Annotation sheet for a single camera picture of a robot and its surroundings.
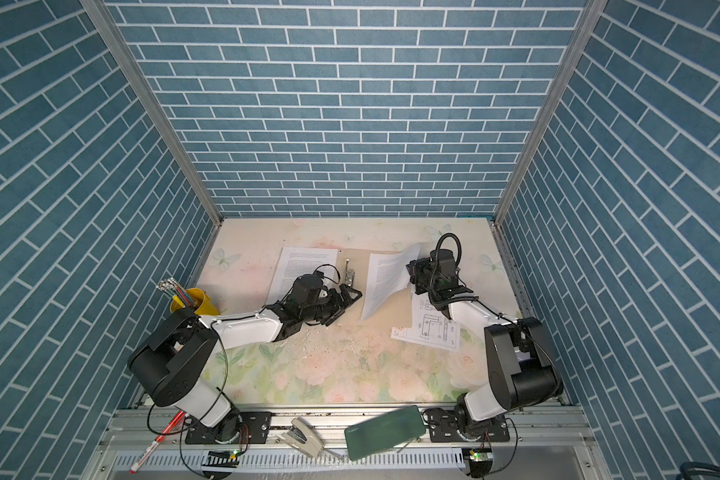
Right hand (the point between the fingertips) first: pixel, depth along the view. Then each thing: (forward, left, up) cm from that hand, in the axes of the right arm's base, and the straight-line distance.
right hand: (402, 257), depth 90 cm
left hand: (-13, +13, -6) cm, 19 cm away
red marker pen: (-53, +57, -12) cm, 79 cm away
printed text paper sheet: (+6, +37, -14) cm, 40 cm away
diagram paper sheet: (-14, -10, -15) cm, 23 cm away
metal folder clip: (0, +17, -12) cm, 21 cm away
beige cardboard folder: (+4, +17, -13) cm, 22 cm away
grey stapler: (-47, +22, -12) cm, 53 cm away
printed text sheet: (+4, +4, -15) cm, 16 cm away
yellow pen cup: (-17, +58, -8) cm, 61 cm away
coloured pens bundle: (-17, +63, +2) cm, 66 cm away
